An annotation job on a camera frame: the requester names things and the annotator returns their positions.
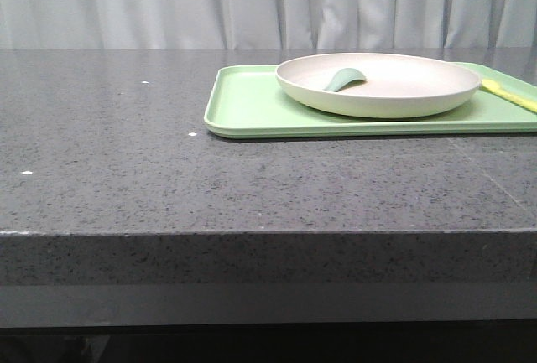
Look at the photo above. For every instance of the grey pleated curtain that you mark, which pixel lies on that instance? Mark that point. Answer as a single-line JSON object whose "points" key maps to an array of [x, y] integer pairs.
{"points": [[266, 24]]}

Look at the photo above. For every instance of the beige round plate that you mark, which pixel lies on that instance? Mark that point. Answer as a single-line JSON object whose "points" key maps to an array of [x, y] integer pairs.
{"points": [[396, 86]]}

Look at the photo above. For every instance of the yellow plastic fork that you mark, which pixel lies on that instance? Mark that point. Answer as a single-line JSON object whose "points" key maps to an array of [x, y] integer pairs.
{"points": [[495, 88]]}

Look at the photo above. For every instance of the sage green plastic spoon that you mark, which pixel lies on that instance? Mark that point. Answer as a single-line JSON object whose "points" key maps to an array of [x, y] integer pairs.
{"points": [[345, 77]]}

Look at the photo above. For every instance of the light green plastic tray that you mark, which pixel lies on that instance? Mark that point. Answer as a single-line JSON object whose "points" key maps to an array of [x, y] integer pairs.
{"points": [[246, 102]]}

